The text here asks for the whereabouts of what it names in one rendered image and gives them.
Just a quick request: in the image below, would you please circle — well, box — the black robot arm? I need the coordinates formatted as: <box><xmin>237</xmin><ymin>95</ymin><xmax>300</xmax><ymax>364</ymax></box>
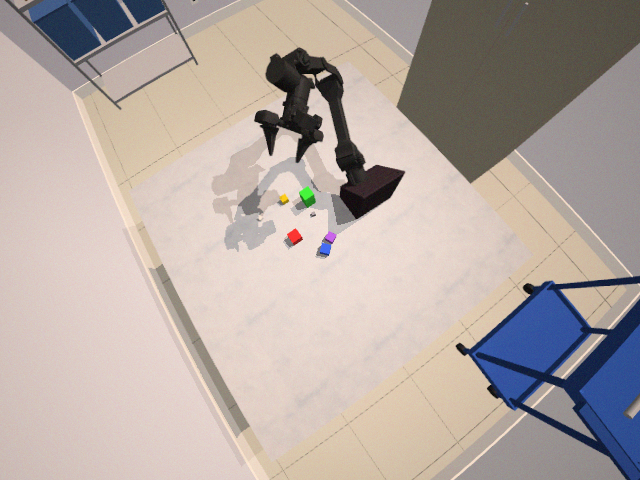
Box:
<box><xmin>265</xmin><ymin>47</ymin><xmax>370</xmax><ymax>186</ymax></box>

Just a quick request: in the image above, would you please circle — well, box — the red block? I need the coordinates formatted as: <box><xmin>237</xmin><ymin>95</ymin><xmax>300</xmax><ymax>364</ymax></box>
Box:
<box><xmin>287</xmin><ymin>228</ymin><xmax>303</xmax><ymax>245</ymax></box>

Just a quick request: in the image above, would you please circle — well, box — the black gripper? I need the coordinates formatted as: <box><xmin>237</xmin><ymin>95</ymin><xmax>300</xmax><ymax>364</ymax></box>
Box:
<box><xmin>254</xmin><ymin>96</ymin><xmax>324</xmax><ymax>163</ymax></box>

